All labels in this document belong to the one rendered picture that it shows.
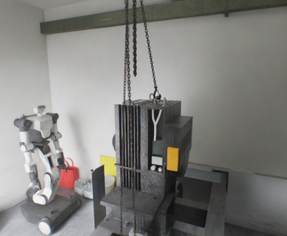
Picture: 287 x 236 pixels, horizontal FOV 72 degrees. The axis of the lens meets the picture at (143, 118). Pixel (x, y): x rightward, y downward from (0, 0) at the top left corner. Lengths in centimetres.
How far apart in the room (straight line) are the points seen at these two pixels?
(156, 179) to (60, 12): 285
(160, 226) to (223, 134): 140
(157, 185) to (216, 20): 191
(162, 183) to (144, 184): 15
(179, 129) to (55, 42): 273
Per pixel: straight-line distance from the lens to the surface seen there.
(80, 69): 324
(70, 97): 340
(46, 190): 295
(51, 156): 281
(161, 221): 166
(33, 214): 303
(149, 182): 166
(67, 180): 369
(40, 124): 260
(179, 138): 137
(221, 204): 214
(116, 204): 160
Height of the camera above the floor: 180
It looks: 11 degrees down
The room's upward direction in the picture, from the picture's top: straight up
